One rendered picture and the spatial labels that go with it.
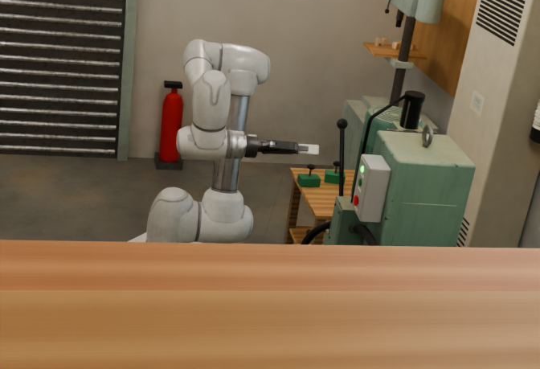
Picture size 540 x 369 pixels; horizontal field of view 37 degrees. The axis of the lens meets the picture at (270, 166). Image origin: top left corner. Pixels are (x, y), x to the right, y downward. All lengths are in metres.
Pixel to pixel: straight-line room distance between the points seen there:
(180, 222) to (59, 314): 2.61
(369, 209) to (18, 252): 1.75
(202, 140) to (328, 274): 1.96
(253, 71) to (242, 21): 2.52
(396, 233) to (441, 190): 0.17
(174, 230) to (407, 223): 1.10
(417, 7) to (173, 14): 1.67
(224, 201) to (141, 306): 2.61
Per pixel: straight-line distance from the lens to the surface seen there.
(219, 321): 0.38
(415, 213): 2.17
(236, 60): 2.91
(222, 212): 3.00
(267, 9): 5.45
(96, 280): 0.45
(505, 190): 4.13
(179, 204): 2.97
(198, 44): 2.94
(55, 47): 5.38
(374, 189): 2.14
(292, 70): 5.61
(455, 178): 2.16
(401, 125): 2.34
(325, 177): 4.32
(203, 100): 2.35
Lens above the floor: 2.28
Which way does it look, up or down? 23 degrees down
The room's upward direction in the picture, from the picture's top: 8 degrees clockwise
